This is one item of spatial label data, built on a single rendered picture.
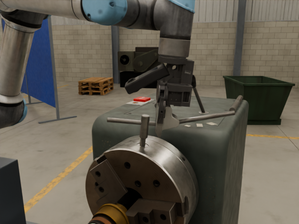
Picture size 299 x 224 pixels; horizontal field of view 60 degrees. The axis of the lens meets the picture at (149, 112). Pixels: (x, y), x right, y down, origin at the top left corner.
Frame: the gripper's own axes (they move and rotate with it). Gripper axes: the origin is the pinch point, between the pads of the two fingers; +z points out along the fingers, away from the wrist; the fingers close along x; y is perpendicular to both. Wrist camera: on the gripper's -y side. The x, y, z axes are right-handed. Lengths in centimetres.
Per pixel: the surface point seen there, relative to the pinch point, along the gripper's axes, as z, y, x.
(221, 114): -6.4, 16.4, -0.6
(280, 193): 122, 152, 167
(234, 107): -1.6, 30.8, 27.8
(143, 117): -4.2, -3.8, -1.0
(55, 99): 119, -170, 458
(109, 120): -2.7, -12.7, -0.6
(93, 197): 22.8, -16.6, 2.0
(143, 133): 0.1, -3.6, -1.1
